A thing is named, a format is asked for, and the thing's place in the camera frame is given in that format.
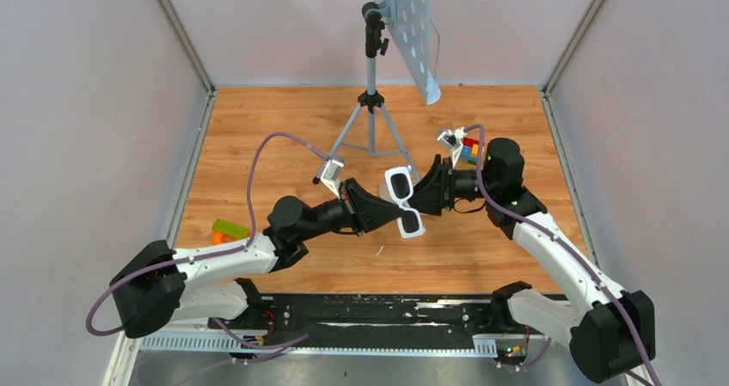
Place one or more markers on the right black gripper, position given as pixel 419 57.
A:
pixel 437 190

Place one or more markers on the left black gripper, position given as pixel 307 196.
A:
pixel 362 210

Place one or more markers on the white frame sunglasses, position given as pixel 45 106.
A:
pixel 401 188

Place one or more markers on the pink glasses case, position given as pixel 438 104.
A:
pixel 383 191

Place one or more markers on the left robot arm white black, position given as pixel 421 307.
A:
pixel 160 284

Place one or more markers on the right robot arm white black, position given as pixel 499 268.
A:
pixel 607 330

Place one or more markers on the colourful block cube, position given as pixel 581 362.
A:
pixel 469 151

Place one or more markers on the silver tripod stand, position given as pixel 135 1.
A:
pixel 371 100

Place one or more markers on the green toy piece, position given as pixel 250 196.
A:
pixel 231 230

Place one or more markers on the orange toy object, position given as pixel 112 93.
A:
pixel 218 238

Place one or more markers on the perforated light blue panel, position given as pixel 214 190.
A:
pixel 417 38

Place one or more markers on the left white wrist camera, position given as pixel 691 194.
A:
pixel 330 175

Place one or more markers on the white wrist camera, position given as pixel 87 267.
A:
pixel 330 175
pixel 452 139

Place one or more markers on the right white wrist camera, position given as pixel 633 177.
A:
pixel 452 139

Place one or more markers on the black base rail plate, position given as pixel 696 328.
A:
pixel 383 323

